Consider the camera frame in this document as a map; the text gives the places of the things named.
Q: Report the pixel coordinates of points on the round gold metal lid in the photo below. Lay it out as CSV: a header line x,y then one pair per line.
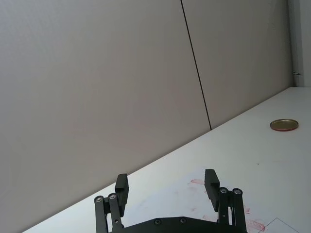
x,y
284,125

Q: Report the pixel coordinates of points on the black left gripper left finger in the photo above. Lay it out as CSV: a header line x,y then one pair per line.
x,y
120,197

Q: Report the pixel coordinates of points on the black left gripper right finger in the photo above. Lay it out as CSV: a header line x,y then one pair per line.
x,y
213,194

